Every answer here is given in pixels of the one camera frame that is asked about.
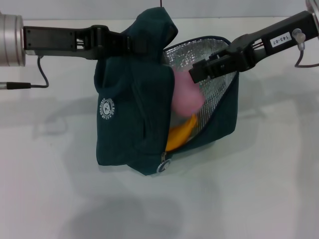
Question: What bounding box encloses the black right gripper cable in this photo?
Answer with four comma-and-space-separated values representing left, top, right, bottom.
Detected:
293, 28, 319, 68

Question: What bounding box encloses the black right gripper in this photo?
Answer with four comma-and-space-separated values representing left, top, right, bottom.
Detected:
188, 11, 319, 84

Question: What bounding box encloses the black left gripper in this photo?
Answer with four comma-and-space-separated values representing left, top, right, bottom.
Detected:
23, 26, 148, 60

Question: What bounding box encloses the pink peach toy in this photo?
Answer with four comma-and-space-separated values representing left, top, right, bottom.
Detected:
171, 71, 204, 117

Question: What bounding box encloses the yellow banana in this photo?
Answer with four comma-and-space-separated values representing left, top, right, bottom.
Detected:
165, 114, 199, 152

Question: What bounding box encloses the dark teal insulated lunch bag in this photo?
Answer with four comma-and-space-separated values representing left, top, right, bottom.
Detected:
93, 7, 240, 176

